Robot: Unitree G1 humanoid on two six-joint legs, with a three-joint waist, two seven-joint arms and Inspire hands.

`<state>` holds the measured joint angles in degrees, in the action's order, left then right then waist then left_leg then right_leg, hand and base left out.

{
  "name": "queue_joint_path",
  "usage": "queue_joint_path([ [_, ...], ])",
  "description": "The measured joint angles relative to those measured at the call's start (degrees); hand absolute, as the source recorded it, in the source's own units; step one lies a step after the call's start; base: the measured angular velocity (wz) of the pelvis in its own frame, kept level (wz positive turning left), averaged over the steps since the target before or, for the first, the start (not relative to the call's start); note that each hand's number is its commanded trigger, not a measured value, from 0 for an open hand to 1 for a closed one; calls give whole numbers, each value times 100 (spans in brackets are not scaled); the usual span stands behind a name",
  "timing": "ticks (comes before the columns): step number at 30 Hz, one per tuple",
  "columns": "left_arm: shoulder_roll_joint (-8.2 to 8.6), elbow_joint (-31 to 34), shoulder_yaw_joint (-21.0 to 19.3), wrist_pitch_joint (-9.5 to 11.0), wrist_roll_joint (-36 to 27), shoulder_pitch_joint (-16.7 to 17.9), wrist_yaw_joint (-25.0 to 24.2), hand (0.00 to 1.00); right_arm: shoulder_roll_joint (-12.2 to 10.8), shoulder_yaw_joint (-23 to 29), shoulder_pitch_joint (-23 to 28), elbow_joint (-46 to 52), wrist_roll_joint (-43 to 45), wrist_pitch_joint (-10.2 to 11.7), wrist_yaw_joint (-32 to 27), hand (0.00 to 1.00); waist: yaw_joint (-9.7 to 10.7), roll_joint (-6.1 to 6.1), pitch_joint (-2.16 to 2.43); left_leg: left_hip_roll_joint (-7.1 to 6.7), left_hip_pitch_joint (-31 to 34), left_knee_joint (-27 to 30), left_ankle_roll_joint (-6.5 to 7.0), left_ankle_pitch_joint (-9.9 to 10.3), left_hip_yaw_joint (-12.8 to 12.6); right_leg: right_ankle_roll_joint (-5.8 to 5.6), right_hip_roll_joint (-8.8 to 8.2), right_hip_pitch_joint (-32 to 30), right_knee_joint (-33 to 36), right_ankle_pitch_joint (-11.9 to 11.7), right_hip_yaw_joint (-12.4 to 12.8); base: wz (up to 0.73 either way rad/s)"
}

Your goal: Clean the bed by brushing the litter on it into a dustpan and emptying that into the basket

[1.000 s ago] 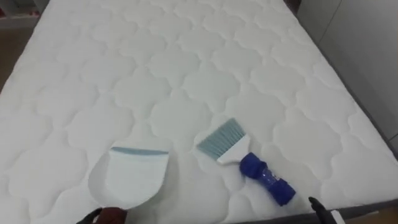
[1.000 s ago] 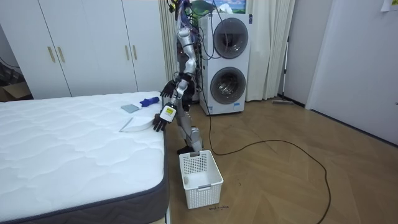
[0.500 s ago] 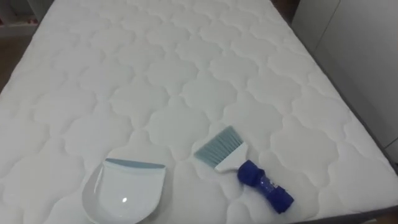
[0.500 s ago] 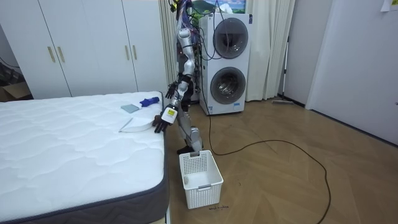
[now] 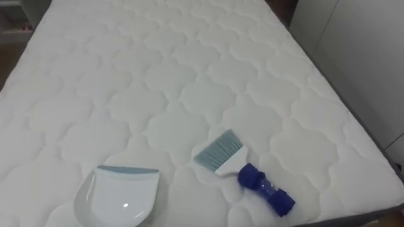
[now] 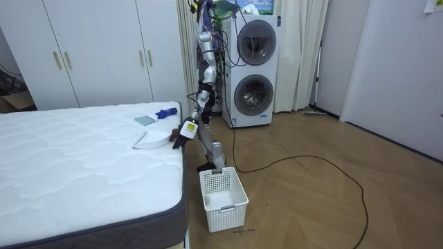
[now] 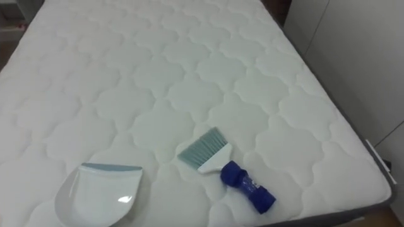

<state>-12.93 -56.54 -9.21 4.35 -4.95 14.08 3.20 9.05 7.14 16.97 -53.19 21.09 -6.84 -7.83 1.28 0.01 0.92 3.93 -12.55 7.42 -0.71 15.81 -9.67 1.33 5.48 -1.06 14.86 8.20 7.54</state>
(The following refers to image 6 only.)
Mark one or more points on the white wardrobe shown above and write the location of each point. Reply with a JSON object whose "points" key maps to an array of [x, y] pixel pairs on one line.
{"points": [[97, 52]]}

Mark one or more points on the white washing machine tower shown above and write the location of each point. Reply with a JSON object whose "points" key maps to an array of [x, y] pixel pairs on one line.
{"points": [[254, 69]]}

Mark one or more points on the brown cardboard box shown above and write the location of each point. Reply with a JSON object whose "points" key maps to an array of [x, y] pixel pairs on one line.
{"points": [[15, 102]]}

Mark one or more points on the white quilted mattress bed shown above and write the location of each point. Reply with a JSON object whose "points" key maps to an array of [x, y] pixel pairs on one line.
{"points": [[86, 166]]}

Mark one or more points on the landscape wall poster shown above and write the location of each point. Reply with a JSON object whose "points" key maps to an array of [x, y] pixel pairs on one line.
{"points": [[254, 6]]}

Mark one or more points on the white plastic basket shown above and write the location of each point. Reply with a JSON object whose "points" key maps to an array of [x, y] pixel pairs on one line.
{"points": [[225, 214]]}

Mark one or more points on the white curtain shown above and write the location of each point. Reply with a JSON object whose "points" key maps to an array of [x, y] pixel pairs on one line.
{"points": [[297, 52], [187, 52]]}

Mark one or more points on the robot body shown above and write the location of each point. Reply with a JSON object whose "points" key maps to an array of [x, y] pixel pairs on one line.
{"points": [[218, 69]]}

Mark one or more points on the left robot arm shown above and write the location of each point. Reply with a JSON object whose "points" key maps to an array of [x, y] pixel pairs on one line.
{"points": [[209, 74]]}

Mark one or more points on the floor mop with long pole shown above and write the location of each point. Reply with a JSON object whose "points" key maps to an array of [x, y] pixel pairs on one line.
{"points": [[316, 86]]}

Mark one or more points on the white paper sheet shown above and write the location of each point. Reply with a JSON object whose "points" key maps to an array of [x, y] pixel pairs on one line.
{"points": [[434, 5]]}

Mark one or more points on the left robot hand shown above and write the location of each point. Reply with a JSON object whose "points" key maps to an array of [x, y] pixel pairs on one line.
{"points": [[188, 129]]}

